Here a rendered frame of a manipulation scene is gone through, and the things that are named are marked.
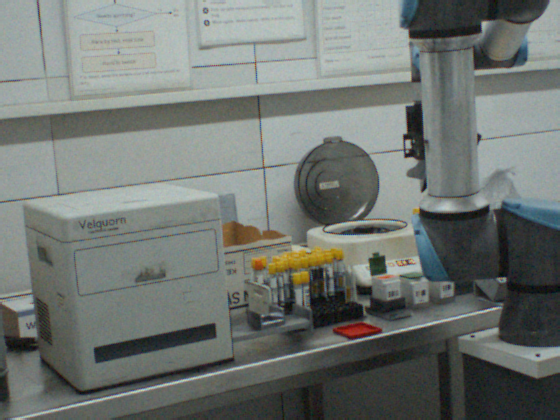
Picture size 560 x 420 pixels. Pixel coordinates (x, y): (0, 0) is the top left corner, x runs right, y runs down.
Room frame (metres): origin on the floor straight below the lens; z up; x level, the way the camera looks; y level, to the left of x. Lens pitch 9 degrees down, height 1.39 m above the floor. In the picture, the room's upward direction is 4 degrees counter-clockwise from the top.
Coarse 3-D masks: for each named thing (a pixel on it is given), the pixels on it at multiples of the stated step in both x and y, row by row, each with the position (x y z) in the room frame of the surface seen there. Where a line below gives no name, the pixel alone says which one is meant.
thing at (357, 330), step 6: (348, 324) 1.83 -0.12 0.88; (354, 324) 1.84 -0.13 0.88; (360, 324) 1.84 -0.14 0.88; (366, 324) 1.83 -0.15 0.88; (336, 330) 1.81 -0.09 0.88; (342, 330) 1.82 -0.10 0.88; (348, 330) 1.82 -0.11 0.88; (354, 330) 1.81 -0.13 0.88; (360, 330) 1.81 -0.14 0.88; (366, 330) 1.81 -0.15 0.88; (372, 330) 1.78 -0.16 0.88; (378, 330) 1.79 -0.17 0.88; (348, 336) 1.77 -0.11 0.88; (354, 336) 1.76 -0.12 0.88; (360, 336) 1.77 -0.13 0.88
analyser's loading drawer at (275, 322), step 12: (252, 312) 1.75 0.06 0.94; (276, 312) 1.77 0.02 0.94; (300, 312) 1.80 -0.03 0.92; (312, 312) 1.77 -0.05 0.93; (252, 324) 1.76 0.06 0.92; (264, 324) 1.73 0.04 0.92; (276, 324) 1.74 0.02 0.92; (288, 324) 1.75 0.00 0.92; (300, 324) 1.76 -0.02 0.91; (312, 324) 1.77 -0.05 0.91; (240, 336) 1.70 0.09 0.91; (252, 336) 1.71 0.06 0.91; (264, 336) 1.73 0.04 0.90
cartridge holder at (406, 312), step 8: (376, 304) 1.91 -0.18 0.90; (384, 304) 1.89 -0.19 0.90; (392, 304) 1.89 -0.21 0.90; (400, 304) 1.90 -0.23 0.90; (368, 312) 1.93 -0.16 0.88; (376, 312) 1.91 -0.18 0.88; (384, 312) 1.88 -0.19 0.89; (392, 312) 1.88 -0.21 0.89; (400, 312) 1.88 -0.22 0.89; (408, 312) 1.89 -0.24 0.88
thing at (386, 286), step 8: (376, 280) 1.91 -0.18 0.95; (384, 280) 1.90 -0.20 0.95; (392, 280) 1.91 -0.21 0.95; (400, 280) 1.91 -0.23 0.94; (376, 288) 1.92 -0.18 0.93; (384, 288) 1.89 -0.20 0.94; (392, 288) 1.90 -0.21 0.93; (400, 288) 1.91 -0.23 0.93; (376, 296) 1.92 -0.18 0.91; (384, 296) 1.89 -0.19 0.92; (392, 296) 1.90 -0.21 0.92; (400, 296) 1.91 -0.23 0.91
